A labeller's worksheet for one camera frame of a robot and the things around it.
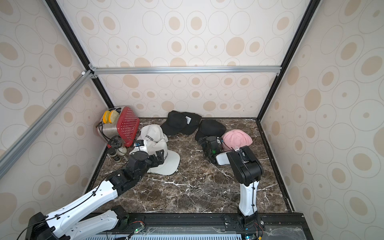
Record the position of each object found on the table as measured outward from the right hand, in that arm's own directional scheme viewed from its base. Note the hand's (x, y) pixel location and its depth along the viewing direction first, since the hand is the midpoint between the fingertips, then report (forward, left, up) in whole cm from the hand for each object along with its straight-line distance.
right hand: (198, 142), depth 100 cm
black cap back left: (+15, +18, +2) cm, 24 cm away
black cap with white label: (+20, +5, +1) cm, 20 cm away
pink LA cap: (+2, -24, +3) cm, 24 cm away
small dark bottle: (-14, +51, +5) cm, 53 cm away
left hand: (-18, +19, +16) cm, 30 cm away
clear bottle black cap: (-7, +50, +8) cm, 51 cm away
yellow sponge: (+6, +56, +17) cm, 58 cm away
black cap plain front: (+14, -8, 0) cm, 16 cm away
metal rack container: (-2, +56, +13) cm, 58 cm away
